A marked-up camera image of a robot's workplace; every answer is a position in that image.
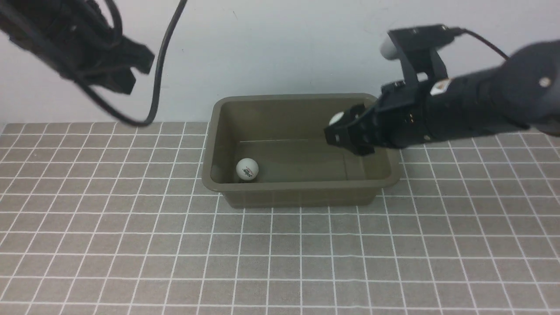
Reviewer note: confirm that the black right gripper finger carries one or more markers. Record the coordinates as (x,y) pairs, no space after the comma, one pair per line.
(357,117)
(344,137)

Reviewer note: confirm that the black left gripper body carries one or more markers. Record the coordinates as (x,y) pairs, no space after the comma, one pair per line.
(76,27)

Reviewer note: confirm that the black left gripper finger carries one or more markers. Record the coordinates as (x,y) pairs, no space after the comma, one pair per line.
(133,54)
(119,79)

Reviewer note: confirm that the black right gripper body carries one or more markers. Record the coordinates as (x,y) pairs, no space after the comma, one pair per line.
(405,115)

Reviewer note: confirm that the plain white ping-pong ball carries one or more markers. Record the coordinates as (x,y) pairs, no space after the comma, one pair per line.
(336,118)

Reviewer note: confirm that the white ping-pong ball with logo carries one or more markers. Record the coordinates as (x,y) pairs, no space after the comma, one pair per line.
(247,169)

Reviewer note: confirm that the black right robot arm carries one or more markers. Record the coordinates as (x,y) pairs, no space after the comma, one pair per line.
(520,94)

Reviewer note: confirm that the olive green plastic bin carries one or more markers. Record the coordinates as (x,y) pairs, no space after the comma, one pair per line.
(284,135)

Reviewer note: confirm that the grey checked tablecloth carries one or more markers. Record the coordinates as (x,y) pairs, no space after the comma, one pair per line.
(103,219)

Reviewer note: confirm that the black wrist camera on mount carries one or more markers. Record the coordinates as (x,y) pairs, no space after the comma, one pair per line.
(417,49)

